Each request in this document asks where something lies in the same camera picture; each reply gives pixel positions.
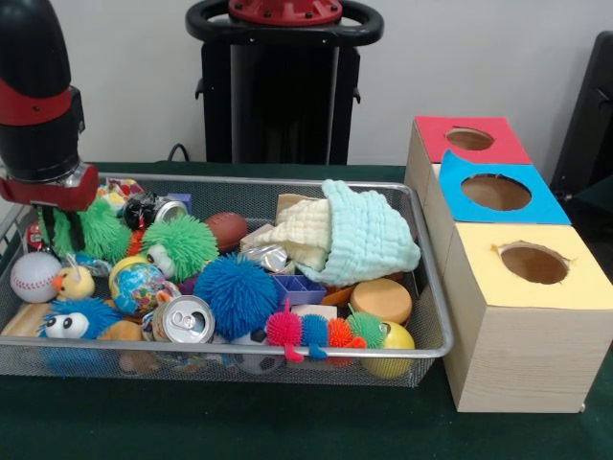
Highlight green spiky ball with eyes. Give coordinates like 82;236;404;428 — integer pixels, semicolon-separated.
141;214;220;284

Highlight dark green table cloth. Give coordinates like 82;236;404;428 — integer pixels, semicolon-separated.
0;160;613;460

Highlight rainbow spiky caterpillar toy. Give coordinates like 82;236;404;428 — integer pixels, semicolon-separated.
265;297;389;363

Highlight blue spiky rubber ball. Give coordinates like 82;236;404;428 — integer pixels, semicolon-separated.
193;253;280;342

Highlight white baseball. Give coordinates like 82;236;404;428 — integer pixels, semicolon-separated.
10;252;63;304

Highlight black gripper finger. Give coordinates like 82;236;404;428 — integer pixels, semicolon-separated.
66;210;86;253
36;205;57;250

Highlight shallow silver mesh bin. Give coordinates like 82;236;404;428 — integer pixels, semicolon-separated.
0;171;455;390

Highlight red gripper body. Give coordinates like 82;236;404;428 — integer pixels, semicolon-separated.
0;163;101;213

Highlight mint green cloth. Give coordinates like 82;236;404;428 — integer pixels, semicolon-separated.
296;179;421;288

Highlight green spiky rubber ball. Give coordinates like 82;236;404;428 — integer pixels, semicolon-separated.
37;196;133;263

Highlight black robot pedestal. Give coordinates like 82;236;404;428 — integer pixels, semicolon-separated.
185;0;384;166

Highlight silver-top drink can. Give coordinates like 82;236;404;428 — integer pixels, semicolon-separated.
142;295;216;344

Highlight cream knit cloth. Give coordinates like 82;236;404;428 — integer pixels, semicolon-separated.
251;196;334;270

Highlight yellow smiley ball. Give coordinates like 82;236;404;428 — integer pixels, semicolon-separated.
361;321;416;380

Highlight wooden three-hole box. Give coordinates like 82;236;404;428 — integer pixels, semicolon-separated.
404;114;613;414

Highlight black upright panel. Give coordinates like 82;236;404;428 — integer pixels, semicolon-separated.
549;31;613;193

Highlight round orange sponge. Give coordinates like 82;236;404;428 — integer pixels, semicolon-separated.
349;277;413;325

